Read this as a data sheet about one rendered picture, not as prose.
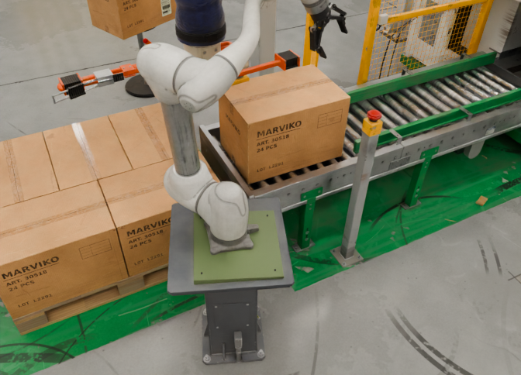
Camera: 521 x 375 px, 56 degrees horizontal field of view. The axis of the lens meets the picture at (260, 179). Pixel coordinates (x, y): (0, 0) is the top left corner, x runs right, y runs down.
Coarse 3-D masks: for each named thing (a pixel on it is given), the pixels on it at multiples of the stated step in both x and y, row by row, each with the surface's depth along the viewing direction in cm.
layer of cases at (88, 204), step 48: (0, 144) 292; (48, 144) 292; (96, 144) 293; (144, 144) 293; (0, 192) 261; (48, 192) 261; (96, 192) 262; (144, 192) 262; (0, 240) 236; (48, 240) 236; (96, 240) 242; (144, 240) 257; (0, 288) 233; (48, 288) 247; (96, 288) 263
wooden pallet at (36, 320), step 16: (144, 272) 272; (160, 272) 287; (112, 288) 278; (128, 288) 274; (144, 288) 281; (64, 304) 270; (80, 304) 270; (96, 304) 270; (16, 320) 250; (32, 320) 255; (48, 320) 263
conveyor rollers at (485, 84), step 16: (448, 80) 354; (464, 80) 355; (480, 80) 360; (496, 80) 358; (384, 96) 338; (400, 96) 337; (416, 96) 337; (432, 96) 337; (448, 96) 345; (464, 96) 343; (480, 96) 342; (384, 112) 328; (400, 112) 326; (416, 112) 325; (432, 112) 325; (352, 128) 309; (352, 144) 295; (384, 144) 296; (240, 176) 272; (288, 176) 275
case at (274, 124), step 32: (224, 96) 261; (256, 96) 260; (288, 96) 260; (320, 96) 260; (224, 128) 277; (256, 128) 244; (288, 128) 254; (320, 128) 265; (256, 160) 258; (288, 160) 269; (320, 160) 281
